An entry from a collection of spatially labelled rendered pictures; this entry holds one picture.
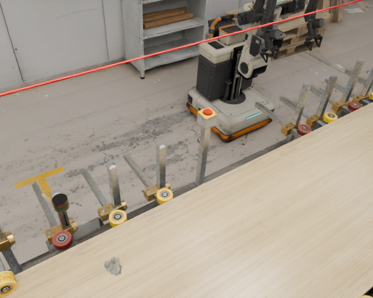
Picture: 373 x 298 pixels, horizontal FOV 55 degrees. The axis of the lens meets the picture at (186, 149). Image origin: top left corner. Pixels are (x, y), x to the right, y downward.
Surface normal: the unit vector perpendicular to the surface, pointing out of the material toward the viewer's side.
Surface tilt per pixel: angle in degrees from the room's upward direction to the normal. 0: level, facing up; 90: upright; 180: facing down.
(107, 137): 0
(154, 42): 90
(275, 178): 0
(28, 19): 90
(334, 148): 0
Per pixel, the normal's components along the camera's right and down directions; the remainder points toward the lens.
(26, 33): 0.56, 0.58
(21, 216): 0.05, -0.74
